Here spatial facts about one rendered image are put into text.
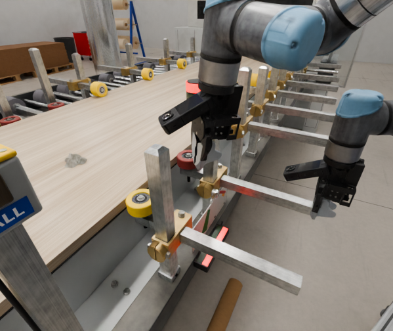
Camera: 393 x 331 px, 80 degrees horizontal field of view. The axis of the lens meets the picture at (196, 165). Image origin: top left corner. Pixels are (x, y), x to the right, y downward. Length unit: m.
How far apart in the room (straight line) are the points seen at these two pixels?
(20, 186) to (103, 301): 0.61
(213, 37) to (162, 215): 0.35
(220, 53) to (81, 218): 0.48
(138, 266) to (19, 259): 0.57
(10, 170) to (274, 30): 0.33
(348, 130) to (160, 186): 0.41
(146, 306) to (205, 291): 0.84
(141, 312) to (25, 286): 0.39
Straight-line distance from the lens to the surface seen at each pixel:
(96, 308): 0.82
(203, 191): 0.74
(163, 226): 0.55
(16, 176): 0.26
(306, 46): 0.37
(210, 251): 0.60
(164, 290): 0.71
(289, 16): 0.37
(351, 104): 0.59
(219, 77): 0.44
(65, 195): 0.73
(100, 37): 4.56
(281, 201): 0.75
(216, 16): 0.43
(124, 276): 0.85
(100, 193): 0.70
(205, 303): 1.47
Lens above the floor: 1.32
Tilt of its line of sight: 33 degrees down
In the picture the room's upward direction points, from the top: straight up
